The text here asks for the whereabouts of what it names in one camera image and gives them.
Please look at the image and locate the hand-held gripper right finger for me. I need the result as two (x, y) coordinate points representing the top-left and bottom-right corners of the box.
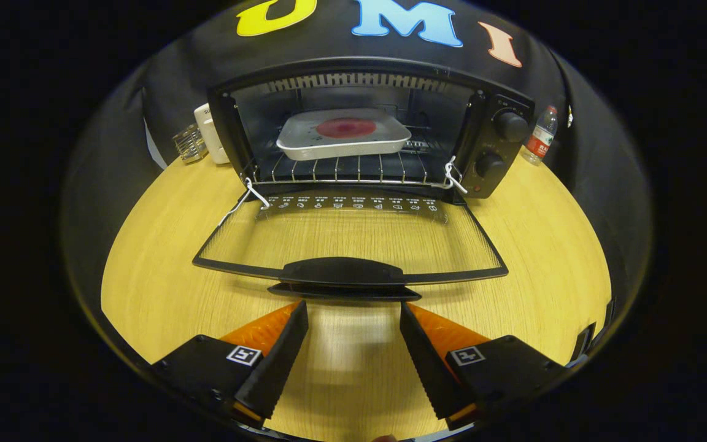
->
(399, 301), (569, 430)

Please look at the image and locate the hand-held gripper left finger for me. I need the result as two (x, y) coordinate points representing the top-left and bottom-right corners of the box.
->
(151, 300), (309, 429)

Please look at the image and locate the white food tray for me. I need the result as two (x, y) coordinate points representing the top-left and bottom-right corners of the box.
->
(276, 108), (412, 161)

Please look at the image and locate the black toaster oven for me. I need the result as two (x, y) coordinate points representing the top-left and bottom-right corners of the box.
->
(193, 57), (536, 301)

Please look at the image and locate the pink ham slice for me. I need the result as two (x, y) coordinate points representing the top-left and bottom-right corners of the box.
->
(315, 118), (377, 139)

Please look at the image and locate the white bread toaster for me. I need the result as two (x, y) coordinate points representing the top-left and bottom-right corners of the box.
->
(194, 103), (231, 165)

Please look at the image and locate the clear water bottle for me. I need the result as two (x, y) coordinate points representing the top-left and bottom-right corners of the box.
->
(522, 105), (558, 166)

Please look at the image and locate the wire mesh holder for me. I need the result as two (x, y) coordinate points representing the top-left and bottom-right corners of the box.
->
(172, 124), (208, 164)

